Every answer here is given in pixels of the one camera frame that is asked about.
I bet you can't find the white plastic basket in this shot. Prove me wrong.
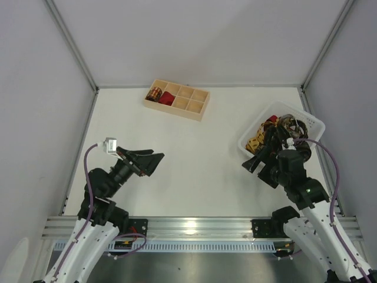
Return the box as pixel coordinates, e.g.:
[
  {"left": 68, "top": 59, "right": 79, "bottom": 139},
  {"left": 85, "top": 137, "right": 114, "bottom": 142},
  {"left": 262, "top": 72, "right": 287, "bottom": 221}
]
[{"left": 237, "top": 100, "right": 326, "bottom": 158}]

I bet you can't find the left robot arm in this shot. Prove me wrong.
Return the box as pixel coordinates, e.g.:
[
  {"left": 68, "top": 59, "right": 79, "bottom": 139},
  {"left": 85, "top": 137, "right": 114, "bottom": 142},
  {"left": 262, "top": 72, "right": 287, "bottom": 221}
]
[{"left": 40, "top": 139, "right": 165, "bottom": 282}]

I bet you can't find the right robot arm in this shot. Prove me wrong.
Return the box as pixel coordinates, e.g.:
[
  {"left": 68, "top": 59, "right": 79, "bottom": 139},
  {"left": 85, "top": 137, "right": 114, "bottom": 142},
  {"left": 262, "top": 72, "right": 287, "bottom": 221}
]
[{"left": 242, "top": 127, "right": 376, "bottom": 282}]

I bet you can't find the red tie in basket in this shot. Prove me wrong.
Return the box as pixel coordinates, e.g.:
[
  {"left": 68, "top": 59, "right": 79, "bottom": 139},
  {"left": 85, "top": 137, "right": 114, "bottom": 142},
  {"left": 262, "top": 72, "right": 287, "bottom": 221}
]
[{"left": 266, "top": 115, "right": 279, "bottom": 124}]

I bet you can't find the yellow patterned tie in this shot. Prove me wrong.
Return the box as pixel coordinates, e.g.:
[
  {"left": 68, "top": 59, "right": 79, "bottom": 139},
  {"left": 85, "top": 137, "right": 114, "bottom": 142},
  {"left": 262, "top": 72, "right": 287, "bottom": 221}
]
[{"left": 245, "top": 121, "right": 277, "bottom": 154}]

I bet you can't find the rolled brown patterned tie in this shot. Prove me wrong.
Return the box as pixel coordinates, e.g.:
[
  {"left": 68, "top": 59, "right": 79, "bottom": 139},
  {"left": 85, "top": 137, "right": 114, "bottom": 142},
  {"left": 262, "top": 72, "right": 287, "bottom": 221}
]
[{"left": 145, "top": 87, "right": 163, "bottom": 102}]

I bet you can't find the rolled red tie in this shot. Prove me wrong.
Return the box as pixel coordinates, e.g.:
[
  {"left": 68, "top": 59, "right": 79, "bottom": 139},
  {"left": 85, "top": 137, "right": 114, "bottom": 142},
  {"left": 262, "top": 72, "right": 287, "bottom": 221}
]
[{"left": 158, "top": 91, "right": 175, "bottom": 106}]

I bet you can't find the wooden compartment box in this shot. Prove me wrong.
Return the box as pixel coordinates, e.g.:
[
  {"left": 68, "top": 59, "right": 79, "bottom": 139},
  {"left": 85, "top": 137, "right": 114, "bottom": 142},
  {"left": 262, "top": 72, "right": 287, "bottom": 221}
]
[{"left": 143, "top": 79, "right": 210, "bottom": 121}]

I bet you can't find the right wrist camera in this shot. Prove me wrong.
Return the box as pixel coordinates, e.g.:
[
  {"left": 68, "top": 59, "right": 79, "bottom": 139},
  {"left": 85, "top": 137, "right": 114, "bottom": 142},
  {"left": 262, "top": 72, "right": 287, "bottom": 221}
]
[{"left": 282, "top": 138, "right": 296, "bottom": 150}]

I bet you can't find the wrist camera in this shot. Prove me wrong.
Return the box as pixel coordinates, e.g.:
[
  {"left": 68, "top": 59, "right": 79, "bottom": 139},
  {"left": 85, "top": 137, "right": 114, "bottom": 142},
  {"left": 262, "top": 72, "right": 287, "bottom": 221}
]
[
  {"left": 103, "top": 137, "right": 118, "bottom": 156},
  {"left": 282, "top": 138, "right": 296, "bottom": 150}
]

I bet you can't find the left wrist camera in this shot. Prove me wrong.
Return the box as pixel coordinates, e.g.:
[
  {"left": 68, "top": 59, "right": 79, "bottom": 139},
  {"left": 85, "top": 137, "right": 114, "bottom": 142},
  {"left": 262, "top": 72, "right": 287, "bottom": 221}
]
[{"left": 103, "top": 137, "right": 118, "bottom": 156}]

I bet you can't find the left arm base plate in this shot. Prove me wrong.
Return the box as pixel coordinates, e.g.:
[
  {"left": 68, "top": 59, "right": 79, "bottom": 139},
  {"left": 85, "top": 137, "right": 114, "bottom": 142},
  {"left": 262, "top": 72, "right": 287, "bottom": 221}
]
[{"left": 126, "top": 218, "right": 148, "bottom": 236}]

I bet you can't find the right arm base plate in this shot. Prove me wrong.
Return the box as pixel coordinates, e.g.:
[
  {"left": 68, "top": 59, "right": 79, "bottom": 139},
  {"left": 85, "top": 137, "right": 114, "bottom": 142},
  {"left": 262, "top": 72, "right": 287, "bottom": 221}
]
[{"left": 251, "top": 218, "right": 276, "bottom": 238}]

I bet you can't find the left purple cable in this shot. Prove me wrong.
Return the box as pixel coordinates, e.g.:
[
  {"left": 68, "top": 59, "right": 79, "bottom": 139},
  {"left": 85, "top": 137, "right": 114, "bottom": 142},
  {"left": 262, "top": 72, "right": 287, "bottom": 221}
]
[{"left": 44, "top": 143, "right": 147, "bottom": 283}]

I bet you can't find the purple cable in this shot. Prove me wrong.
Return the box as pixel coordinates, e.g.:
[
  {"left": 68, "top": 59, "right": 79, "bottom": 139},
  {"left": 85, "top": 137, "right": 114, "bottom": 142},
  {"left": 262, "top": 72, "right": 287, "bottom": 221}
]
[
  {"left": 44, "top": 143, "right": 147, "bottom": 283},
  {"left": 275, "top": 138, "right": 375, "bottom": 283}
]

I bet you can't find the white slotted cable duct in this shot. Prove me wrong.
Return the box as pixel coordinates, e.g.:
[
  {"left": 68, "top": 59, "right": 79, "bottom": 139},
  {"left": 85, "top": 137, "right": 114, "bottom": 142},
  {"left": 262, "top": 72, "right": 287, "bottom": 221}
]
[{"left": 52, "top": 241, "right": 279, "bottom": 254}]

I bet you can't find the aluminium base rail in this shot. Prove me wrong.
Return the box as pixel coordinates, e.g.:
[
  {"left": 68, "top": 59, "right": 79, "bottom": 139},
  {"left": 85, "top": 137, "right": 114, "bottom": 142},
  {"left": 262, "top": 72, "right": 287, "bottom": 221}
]
[{"left": 42, "top": 216, "right": 363, "bottom": 241}]

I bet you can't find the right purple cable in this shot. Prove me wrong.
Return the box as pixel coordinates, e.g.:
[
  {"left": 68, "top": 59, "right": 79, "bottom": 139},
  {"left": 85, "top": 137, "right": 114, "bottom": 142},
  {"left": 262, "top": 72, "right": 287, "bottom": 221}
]
[{"left": 275, "top": 138, "right": 375, "bottom": 283}]

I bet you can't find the right aluminium frame post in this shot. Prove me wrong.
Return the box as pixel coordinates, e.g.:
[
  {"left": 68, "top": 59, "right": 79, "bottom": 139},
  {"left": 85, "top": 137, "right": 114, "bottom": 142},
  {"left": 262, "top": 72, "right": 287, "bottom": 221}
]
[{"left": 301, "top": 0, "right": 356, "bottom": 91}]

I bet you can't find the aluminium frame post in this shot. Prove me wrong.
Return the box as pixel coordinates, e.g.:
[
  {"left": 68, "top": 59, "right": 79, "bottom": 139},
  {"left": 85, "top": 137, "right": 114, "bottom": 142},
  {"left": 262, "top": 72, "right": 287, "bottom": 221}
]
[
  {"left": 43, "top": 0, "right": 98, "bottom": 94},
  {"left": 301, "top": 0, "right": 356, "bottom": 91}
]

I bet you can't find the left aluminium frame post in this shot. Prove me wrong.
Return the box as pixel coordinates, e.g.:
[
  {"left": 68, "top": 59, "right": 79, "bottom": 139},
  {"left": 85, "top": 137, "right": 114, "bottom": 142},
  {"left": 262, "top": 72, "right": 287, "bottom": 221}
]
[{"left": 43, "top": 0, "right": 98, "bottom": 94}]

